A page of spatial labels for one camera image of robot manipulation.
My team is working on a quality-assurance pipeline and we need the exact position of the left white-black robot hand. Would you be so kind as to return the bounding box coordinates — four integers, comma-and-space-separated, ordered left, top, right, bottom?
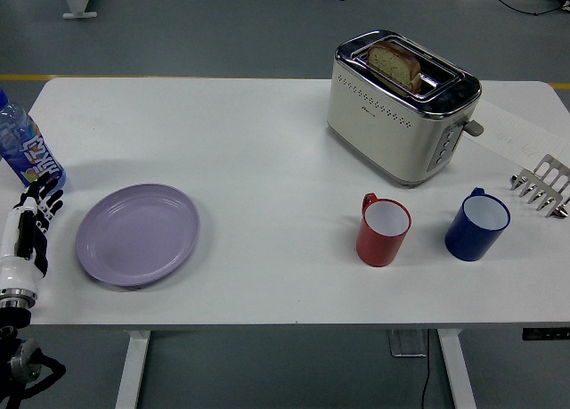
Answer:
0, 176, 67, 294

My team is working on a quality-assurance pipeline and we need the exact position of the purple plate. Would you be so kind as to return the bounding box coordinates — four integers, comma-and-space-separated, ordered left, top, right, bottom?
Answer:
74, 184, 201, 289

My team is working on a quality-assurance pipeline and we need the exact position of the blue drink bottle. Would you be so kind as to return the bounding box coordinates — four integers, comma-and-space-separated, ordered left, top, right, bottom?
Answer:
0, 86, 68, 190

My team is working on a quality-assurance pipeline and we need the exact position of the white table leg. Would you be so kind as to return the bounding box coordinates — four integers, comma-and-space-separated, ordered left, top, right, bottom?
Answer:
114, 329, 152, 409
436, 328, 477, 409

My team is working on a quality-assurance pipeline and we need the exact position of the white stand base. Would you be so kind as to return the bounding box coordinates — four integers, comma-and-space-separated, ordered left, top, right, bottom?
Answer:
57, 0, 99, 20

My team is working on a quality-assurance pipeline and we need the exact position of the red mug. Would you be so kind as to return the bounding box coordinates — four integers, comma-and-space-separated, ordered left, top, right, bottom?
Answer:
354, 192, 412, 268

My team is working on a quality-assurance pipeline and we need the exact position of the cream and chrome toaster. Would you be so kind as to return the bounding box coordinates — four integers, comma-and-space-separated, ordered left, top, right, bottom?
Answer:
326, 29, 485, 190

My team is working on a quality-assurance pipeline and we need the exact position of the grey box under table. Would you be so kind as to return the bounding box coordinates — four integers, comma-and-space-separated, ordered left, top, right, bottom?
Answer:
386, 328, 429, 359

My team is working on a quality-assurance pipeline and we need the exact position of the bread slice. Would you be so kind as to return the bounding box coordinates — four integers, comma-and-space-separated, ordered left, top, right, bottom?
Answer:
366, 41, 423, 94

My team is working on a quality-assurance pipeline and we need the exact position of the blue mug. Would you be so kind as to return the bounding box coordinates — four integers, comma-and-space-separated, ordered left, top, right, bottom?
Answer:
444, 186, 512, 263

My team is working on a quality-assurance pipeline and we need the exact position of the white paper sheet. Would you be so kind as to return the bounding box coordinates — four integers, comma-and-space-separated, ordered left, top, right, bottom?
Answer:
471, 99, 570, 169

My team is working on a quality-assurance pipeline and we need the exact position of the black table control panel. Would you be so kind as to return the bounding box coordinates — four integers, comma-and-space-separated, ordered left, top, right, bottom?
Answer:
521, 326, 570, 341

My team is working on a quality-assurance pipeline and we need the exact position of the black cable under table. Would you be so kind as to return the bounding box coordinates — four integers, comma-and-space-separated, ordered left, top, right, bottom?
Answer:
418, 357, 434, 409

